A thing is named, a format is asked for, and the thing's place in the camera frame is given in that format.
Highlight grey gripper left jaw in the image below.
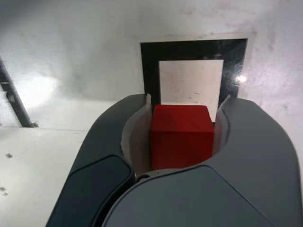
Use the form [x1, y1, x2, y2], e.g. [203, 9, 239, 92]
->
[45, 93, 153, 227]

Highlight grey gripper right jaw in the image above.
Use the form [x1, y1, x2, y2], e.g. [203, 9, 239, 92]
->
[101, 95, 303, 227]

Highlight red cube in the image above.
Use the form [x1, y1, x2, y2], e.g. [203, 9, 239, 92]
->
[151, 105, 215, 171]

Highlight black tape square outline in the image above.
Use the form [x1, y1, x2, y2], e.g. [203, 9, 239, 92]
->
[139, 38, 249, 112]

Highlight black tape strip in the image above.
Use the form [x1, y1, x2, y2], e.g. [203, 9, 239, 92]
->
[0, 55, 39, 129]

